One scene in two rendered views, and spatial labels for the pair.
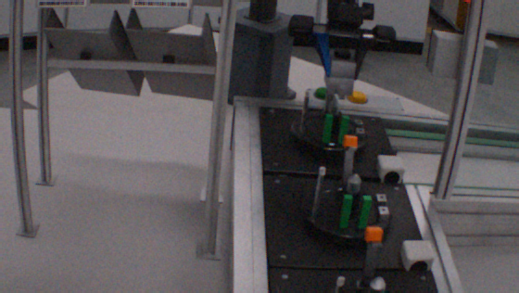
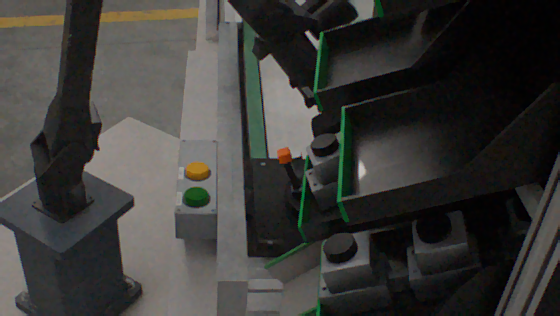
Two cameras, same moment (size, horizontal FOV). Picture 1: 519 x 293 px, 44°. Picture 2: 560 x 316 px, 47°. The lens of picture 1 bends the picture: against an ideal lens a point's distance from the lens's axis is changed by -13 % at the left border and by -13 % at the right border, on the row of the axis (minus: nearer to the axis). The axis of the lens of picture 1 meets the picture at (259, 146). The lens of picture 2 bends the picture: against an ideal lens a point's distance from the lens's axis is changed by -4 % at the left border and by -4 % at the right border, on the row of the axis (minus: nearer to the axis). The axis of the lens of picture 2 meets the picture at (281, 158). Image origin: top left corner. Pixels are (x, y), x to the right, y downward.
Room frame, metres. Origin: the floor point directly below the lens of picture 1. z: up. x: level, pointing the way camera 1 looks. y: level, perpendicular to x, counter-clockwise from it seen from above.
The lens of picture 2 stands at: (1.28, 0.72, 1.66)
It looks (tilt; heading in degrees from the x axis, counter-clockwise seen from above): 36 degrees down; 267
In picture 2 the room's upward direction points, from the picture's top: 5 degrees clockwise
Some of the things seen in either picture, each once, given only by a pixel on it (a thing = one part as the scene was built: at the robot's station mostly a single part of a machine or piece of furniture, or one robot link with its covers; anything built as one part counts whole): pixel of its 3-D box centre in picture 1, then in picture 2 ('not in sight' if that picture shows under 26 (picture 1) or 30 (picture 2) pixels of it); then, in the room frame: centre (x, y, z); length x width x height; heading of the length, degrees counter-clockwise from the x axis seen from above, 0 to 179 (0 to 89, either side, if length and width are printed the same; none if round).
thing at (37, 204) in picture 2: (262, 6); (61, 186); (1.54, 0.03, 1.09); 0.07 x 0.07 x 0.06; 59
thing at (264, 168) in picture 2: (328, 145); (325, 205); (1.15, -0.12, 0.96); 0.24 x 0.24 x 0.02; 4
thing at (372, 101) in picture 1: (355, 111); (197, 186); (1.38, -0.19, 0.93); 0.21 x 0.07 x 0.06; 94
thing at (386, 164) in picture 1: (389, 171); not in sight; (1.06, -0.23, 0.97); 0.05 x 0.05 x 0.04; 4
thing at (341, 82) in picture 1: (341, 71); not in sight; (1.14, -0.12, 1.11); 0.08 x 0.04 x 0.07; 5
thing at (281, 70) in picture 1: (258, 57); (71, 253); (1.54, 0.03, 0.96); 0.15 x 0.15 x 0.20; 59
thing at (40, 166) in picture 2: not in sight; (57, 149); (1.54, 0.02, 1.15); 0.09 x 0.07 x 0.06; 115
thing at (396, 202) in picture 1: (351, 197); not in sight; (0.90, -0.14, 1.01); 0.24 x 0.24 x 0.13; 4
